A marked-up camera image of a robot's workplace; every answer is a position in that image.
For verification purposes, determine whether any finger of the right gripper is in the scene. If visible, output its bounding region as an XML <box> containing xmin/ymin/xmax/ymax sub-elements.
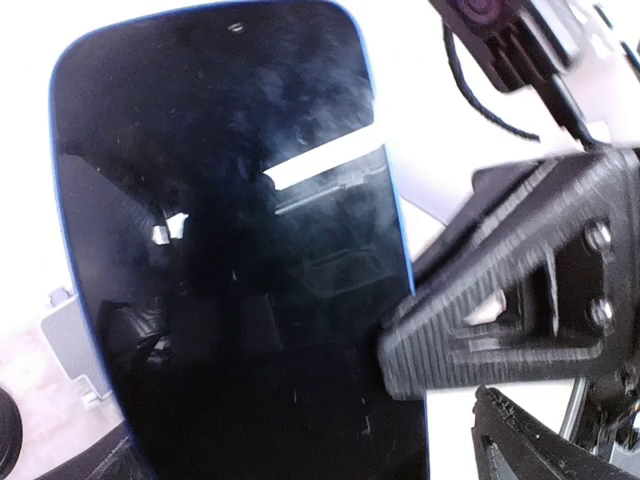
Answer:
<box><xmin>471</xmin><ymin>386</ymin><xmax>634</xmax><ymax>480</ymax></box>
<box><xmin>377</xmin><ymin>149</ymin><xmax>639</xmax><ymax>400</ymax></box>

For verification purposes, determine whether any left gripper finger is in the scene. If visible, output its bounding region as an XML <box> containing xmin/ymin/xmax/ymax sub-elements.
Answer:
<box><xmin>44</xmin><ymin>427</ymin><xmax>154</xmax><ymax>480</ymax></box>

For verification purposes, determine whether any black round-base phone stand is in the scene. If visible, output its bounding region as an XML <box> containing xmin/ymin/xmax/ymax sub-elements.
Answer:
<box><xmin>0</xmin><ymin>389</ymin><xmax>23</xmax><ymax>479</ymax></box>

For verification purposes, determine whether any white phone stand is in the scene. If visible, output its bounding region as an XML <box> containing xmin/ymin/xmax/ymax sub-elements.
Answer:
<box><xmin>40</xmin><ymin>287</ymin><xmax>112</xmax><ymax>410</ymax></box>

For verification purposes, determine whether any blue phone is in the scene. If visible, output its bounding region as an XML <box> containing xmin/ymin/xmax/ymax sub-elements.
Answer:
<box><xmin>51</xmin><ymin>1</ymin><xmax>428</xmax><ymax>479</ymax></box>

